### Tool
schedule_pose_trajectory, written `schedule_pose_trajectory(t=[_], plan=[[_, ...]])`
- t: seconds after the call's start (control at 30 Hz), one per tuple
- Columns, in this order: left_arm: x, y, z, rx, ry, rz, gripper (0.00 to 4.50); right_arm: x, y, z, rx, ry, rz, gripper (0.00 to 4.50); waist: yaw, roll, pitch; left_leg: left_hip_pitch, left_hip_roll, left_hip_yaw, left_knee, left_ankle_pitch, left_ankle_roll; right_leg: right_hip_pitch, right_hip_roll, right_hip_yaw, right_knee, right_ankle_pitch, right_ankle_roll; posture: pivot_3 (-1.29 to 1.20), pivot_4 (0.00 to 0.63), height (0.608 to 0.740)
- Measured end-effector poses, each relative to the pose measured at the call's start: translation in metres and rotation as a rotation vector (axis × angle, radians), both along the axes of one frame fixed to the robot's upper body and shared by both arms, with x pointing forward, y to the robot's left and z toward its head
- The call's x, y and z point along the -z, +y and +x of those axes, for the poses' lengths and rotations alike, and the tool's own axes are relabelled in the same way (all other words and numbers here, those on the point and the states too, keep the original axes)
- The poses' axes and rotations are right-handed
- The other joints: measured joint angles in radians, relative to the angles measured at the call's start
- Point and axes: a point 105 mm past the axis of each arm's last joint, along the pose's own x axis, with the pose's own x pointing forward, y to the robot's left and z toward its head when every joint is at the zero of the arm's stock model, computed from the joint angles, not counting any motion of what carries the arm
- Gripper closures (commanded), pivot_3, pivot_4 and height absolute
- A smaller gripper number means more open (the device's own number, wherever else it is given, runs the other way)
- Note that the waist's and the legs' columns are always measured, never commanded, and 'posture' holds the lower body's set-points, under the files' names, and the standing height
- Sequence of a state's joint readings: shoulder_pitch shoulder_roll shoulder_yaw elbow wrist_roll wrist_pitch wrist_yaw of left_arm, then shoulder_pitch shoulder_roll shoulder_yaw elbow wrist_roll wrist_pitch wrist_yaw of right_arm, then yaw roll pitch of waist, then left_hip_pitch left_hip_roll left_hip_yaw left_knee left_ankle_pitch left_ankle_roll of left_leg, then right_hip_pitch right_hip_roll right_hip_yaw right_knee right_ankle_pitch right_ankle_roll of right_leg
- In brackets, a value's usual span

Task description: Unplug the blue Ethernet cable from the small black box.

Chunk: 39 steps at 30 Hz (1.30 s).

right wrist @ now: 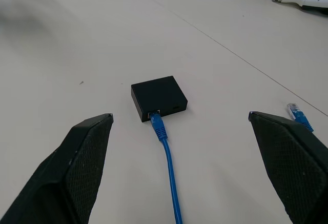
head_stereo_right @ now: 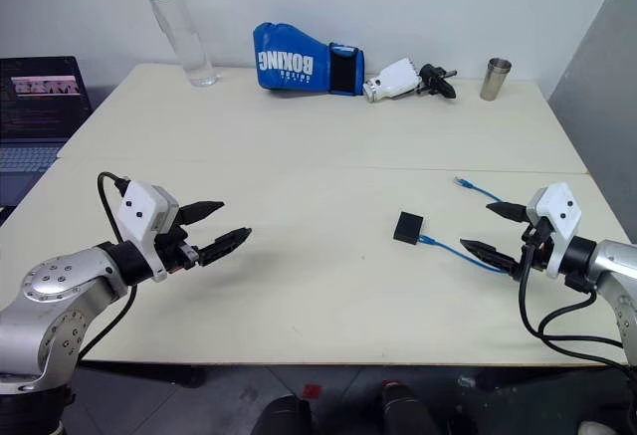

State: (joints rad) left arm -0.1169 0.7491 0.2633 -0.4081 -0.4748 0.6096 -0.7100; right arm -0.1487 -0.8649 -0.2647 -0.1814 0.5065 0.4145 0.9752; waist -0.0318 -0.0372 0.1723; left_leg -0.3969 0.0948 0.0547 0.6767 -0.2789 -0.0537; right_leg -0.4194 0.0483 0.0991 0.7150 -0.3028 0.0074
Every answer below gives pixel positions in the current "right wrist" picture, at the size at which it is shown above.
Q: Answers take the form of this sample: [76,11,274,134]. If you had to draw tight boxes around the small black network box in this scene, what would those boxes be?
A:
[131,75,189,124]

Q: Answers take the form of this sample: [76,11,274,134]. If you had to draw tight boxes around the blue Ethernet cable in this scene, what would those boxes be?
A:
[149,103,314,224]

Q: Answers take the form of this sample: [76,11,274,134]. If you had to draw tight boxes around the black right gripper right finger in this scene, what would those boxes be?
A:
[248,111,328,224]

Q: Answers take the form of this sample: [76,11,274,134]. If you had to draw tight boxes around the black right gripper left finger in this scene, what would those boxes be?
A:
[0,113,114,224]

